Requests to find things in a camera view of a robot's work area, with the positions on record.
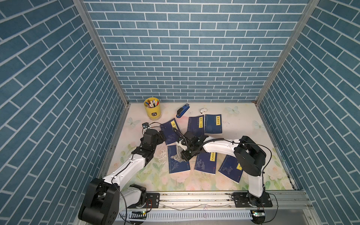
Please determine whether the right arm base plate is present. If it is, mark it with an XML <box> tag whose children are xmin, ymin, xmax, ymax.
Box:
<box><xmin>231</xmin><ymin>192</ymin><xmax>273</xmax><ymax>208</ymax></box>

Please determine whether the aluminium corner post left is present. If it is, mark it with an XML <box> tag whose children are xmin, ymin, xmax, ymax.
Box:
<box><xmin>73</xmin><ymin>0</ymin><xmax>129</xmax><ymax>107</ymax></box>

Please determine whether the white cable duct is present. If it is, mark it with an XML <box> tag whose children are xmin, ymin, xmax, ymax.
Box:
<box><xmin>116</xmin><ymin>210</ymin><xmax>253</xmax><ymax>222</ymax></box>

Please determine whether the yellow pen cup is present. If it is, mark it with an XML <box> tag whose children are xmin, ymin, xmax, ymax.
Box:
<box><xmin>144</xmin><ymin>97</ymin><xmax>161</xmax><ymax>121</ymax></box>

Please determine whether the small white stapler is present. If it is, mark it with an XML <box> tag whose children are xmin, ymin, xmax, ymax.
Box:
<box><xmin>200</xmin><ymin>108</ymin><xmax>208</xmax><ymax>114</ymax></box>

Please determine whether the blue book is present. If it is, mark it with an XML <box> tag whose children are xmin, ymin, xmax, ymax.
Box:
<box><xmin>167</xmin><ymin>145</ymin><xmax>190</xmax><ymax>174</ymax></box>
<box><xmin>160</xmin><ymin>118</ymin><xmax>180</xmax><ymax>145</ymax></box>
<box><xmin>218</xmin><ymin>155</ymin><xmax>243</xmax><ymax>183</ymax></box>
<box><xmin>204</xmin><ymin>114</ymin><xmax>222</xmax><ymax>134</ymax></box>
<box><xmin>195</xmin><ymin>152</ymin><xmax>217</xmax><ymax>174</ymax></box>
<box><xmin>187</xmin><ymin>115</ymin><xmax>204</xmax><ymax>137</ymax></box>

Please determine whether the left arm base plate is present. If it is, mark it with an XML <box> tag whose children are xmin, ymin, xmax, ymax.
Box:
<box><xmin>127</xmin><ymin>193</ymin><xmax>160</xmax><ymax>210</ymax></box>

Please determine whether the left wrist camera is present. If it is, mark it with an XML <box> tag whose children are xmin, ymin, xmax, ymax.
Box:
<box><xmin>142</xmin><ymin>122</ymin><xmax>150</xmax><ymax>130</ymax></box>

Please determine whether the aluminium corner post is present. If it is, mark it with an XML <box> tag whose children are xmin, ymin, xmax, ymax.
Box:
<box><xmin>73</xmin><ymin>0</ymin><xmax>129</xmax><ymax>107</ymax></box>
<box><xmin>255</xmin><ymin>0</ymin><xmax>319</xmax><ymax>107</ymax></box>

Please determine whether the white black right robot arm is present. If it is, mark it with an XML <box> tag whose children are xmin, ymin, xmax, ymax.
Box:
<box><xmin>176</xmin><ymin>132</ymin><xmax>266</xmax><ymax>199</ymax></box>

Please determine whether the aluminium corner post right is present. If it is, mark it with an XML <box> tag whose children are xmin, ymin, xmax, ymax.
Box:
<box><xmin>255</xmin><ymin>0</ymin><xmax>319</xmax><ymax>107</ymax></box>

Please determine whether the grey wiping cloth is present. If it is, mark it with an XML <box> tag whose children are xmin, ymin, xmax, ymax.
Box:
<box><xmin>170</xmin><ymin>142</ymin><xmax>187</xmax><ymax>162</ymax></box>

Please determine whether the blue black stapler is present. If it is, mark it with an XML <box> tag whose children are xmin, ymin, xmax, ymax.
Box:
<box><xmin>176</xmin><ymin>104</ymin><xmax>190</xmax><ymax>118</ymax></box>

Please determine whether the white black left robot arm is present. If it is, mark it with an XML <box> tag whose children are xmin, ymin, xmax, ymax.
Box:
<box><xmin>78</xmin><ymin>129</ymin><xmax>166</xmax><ymax>225</ymax></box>

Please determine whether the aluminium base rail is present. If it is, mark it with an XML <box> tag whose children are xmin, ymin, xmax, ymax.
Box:
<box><xmin>147</xmin><ymin>190</ymin><xmax>313</xmax><ymax>211</ymax></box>

